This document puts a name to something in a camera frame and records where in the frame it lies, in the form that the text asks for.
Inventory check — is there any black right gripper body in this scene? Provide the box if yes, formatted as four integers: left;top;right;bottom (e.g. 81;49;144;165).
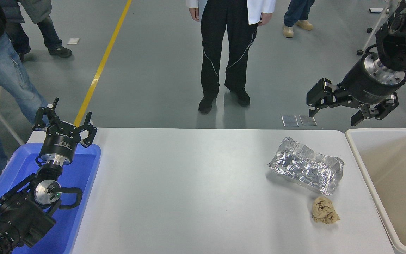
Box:
338;52;406;104

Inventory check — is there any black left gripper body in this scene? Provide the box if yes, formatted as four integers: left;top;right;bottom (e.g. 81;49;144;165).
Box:
40;122;81;160

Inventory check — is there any foil tray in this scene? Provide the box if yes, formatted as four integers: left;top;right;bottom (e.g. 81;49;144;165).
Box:
268;137;345;196

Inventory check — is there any blue plastic tray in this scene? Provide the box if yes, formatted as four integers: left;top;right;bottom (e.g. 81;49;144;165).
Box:
0;143;102;254

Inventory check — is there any white wheeled chair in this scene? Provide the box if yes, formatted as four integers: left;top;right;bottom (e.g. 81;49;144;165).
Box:
357;0;394;56

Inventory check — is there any person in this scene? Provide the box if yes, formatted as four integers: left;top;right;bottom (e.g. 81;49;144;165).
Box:
0;0;48;175
186;0;277;114
283;0;315;38
0;0;73;62

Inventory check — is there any large pale bin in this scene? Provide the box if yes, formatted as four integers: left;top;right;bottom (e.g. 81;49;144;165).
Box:
345;128;406;254

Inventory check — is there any crumpled tan paper ball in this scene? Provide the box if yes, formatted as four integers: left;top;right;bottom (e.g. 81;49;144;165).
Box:
312;196;340;224

